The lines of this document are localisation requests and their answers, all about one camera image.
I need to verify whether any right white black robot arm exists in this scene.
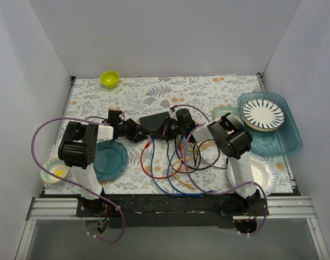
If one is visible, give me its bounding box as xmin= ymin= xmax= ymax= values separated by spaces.
xmin=151 ymin=108 xmax=265 ymax=215

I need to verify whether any white paper plate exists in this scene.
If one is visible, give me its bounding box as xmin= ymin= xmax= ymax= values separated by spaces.
xmin=227 ymin=158 xmax=278 ymax=195

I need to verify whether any teal scalloped plate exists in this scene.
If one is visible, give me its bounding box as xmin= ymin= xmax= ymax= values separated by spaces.
xmin=93 ymin=140 xmax=128 ymax=181

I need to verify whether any aluminium frame rail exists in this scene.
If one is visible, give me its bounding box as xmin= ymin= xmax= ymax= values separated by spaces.
xmin=15 ymin=196 xmax=329 ymax=259

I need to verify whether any light green plate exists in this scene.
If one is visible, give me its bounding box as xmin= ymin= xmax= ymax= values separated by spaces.
xmin=213 ymin=106 xmax=240 ymax=119

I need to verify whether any small patterned yellow bowl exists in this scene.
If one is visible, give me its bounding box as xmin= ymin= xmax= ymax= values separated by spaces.
xmin=40 ymin=157 xmax=70 ymax=184

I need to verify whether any floral table mat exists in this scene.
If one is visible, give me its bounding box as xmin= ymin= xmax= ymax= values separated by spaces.
xmin=44 ymin=75 xmax=295 ymax=195

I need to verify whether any black mounting base plate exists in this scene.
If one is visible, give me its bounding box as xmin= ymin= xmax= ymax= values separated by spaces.
xmin=76 ymin=194 xmax=268 ymax=230

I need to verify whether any red ethernet cable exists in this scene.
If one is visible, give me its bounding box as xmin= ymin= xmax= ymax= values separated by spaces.
xmin=140 ymin=142 xmax=182 ymax=179

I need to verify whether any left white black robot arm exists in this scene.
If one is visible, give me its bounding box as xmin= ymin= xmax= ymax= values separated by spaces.
xmin=58 ymin=110 xmax=150 ymax=217

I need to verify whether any teal plastic tray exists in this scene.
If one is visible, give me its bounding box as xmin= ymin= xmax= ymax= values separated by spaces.
xmin=238 ymin=92 xmax=302 ymax=156

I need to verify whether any black network switch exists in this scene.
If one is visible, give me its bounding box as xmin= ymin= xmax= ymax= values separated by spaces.
xmin=139 ymin=112 xmax=169 ymax=132

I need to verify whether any blue striped white plate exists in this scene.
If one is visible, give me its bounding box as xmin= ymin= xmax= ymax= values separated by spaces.
xmin=241 ymin=99 xmax=285 ymax=132

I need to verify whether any blue ethernet cable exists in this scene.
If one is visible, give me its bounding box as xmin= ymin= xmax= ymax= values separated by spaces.
xmin=167 ymin=135 xmax=187 ymax=193
xmin=148 ymin=134 xmax=217 ymax=198

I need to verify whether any lime green bowl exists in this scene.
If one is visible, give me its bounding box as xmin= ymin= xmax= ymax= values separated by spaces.
xmin=100 ymin=71 xmax=120 ymax=89

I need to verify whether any yellow ethernet cable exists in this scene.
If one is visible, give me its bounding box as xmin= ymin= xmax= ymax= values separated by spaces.
xmin=181 ymin=139 xmax=213 ymax=163
xmin=171 ymin=157 xmax=201 ymax=190

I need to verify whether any black ethernet cable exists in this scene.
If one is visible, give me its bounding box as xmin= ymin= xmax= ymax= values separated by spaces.
xmin=193 ymin=142 xmax=209 ymax=170
xmin=166 ymin=138 xmax=222 ymax=176

